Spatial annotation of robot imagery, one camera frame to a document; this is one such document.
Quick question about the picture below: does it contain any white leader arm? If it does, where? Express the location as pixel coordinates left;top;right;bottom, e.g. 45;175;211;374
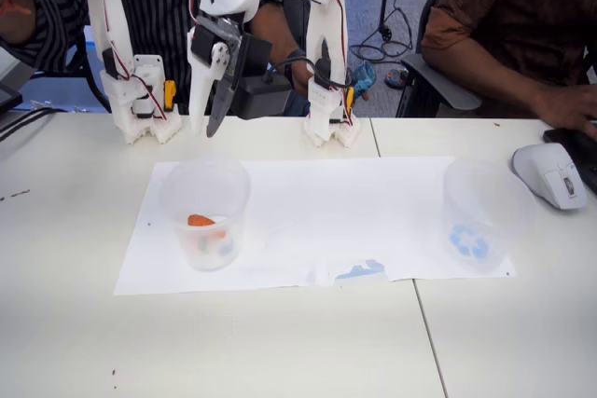
36;0;183;145

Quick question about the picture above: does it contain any orange carrot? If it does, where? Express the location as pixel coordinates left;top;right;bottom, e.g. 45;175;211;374
186;213;229;240

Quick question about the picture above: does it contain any white computer mouse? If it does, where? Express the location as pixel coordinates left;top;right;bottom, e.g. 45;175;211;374
507;143;590;212

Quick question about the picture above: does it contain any striped-shirt person's right forearm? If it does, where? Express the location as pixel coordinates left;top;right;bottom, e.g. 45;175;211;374
0;0;38;46

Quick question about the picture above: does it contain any striped-shirt person's left forearm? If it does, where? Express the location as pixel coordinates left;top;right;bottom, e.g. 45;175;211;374
251;2;303;62

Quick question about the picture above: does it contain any brown-shirt person's right forearm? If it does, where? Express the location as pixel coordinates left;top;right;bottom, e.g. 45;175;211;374
423;38;551;113

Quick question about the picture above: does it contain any striped-shirt person's left hand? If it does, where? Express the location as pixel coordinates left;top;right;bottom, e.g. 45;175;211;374
291;62;313;101

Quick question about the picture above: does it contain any brown-shirt person's right hand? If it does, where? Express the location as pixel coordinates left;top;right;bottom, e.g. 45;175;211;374
535;83;597;136

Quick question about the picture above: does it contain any black webcam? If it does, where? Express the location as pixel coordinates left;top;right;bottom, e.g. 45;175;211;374
230;33;330;120

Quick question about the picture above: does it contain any person in striped shirt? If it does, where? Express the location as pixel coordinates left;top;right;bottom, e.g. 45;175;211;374
0;0;309;117

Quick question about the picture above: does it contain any black wristwatch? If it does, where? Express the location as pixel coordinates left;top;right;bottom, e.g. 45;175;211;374
282;47;307;89

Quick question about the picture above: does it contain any plain white paper sheet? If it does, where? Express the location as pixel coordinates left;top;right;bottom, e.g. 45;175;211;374
114;158;337;296

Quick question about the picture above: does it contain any clear plastic wrapper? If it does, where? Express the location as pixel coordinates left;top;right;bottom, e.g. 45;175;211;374
30;98;111;115

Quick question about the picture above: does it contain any tall clear plastic cup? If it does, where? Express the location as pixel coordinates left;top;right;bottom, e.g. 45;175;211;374
159;158;253;273

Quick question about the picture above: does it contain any small colourful floor object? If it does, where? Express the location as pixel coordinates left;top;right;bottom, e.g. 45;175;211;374
384;66;411;89

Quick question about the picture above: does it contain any black tablet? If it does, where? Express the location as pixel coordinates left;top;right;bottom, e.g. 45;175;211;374
0;83;23;119

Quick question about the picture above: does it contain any black office chair with armrest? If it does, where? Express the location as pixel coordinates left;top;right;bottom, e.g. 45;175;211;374
396;0;484;118

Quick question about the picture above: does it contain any wide clear plastic bowl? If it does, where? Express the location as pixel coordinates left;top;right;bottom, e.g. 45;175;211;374
441;158;538;276

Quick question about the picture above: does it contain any person in brown shirt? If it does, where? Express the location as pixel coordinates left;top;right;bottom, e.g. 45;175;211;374
422;0;597;120

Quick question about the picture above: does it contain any black keyboard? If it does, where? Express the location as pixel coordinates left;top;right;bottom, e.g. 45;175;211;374
542;127;597;197

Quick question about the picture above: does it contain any black floor cable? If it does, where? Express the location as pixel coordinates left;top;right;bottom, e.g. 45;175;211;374
349;0;419;68

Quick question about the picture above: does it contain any black desk cable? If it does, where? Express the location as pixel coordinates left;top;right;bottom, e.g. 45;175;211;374
0;109;64;142
0;107;56;131

